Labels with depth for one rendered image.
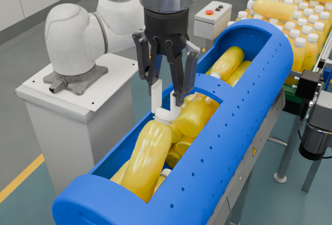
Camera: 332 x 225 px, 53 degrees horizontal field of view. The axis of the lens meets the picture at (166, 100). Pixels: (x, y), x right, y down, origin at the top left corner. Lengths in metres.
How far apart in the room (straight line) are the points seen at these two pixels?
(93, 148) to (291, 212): 1.32
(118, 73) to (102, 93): 0.13
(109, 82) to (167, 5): 0.78
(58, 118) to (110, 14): 0.42
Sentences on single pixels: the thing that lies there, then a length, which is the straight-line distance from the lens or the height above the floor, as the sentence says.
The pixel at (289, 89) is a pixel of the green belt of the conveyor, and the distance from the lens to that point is 1.49.
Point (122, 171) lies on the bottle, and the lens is 0.77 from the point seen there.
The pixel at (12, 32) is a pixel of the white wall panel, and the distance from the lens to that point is 3.97.
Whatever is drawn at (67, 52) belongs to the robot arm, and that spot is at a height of 1.16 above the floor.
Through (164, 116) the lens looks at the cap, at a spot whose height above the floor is 1.29.
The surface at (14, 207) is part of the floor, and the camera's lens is 2.26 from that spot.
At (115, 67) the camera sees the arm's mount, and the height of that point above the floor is 1.01.
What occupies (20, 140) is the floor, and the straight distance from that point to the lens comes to 2.64.
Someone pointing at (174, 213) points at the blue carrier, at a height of 1.19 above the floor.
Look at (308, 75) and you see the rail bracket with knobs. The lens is 1.41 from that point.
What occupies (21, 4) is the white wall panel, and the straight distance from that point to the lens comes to 4.03.
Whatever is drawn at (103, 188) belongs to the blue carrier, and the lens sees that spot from 0.63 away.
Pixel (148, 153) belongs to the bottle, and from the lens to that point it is 0.67.
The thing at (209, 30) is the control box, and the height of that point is 1.04.
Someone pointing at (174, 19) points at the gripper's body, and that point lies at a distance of 0.54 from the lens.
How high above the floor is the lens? 1.73
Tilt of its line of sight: 39 degrees down
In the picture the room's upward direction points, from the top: straight up
